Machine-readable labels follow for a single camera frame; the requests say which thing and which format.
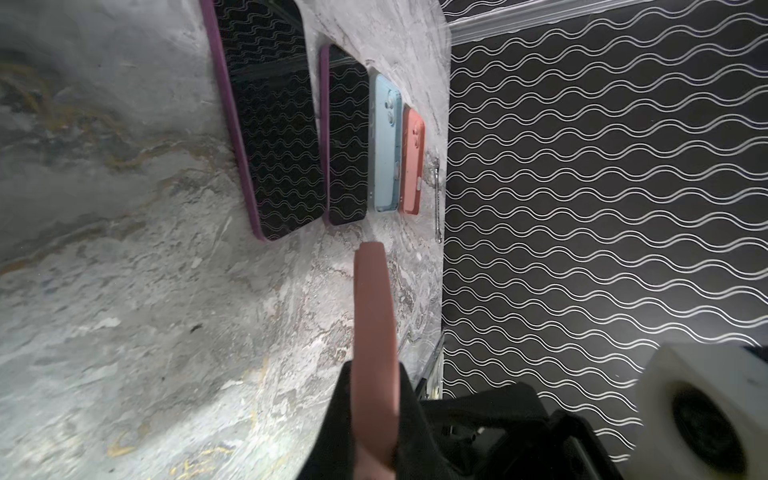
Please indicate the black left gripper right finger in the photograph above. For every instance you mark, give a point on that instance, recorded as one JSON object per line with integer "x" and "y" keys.
{"x": 417, "y": 455}

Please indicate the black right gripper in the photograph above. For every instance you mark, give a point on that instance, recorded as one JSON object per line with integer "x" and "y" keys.
{"x": 506, "y": 433}

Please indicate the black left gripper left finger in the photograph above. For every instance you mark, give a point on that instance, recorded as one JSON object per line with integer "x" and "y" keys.
{"x": 332, "y": 456}

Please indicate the black phone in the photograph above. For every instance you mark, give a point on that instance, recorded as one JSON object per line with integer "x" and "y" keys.
{"x": 263, "y": 73}
{"x": 375, "y": 375}

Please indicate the pink phone case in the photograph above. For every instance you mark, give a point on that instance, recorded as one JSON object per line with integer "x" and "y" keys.
{"x": 413, "y": 152}

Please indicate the light blue phone case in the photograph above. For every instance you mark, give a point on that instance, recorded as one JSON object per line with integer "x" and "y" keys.
{"x": 385, "y": 143}

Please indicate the black phone taken from case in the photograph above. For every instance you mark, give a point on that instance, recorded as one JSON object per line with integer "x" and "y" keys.
{"x": 345, "y": 124}

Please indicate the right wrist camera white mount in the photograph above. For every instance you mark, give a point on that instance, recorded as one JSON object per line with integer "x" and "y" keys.
{"x": 704, "y": 414}

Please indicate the aluminium corner frame post right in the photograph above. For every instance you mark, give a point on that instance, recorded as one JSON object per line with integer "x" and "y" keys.
{"x": 528, "y": 15}

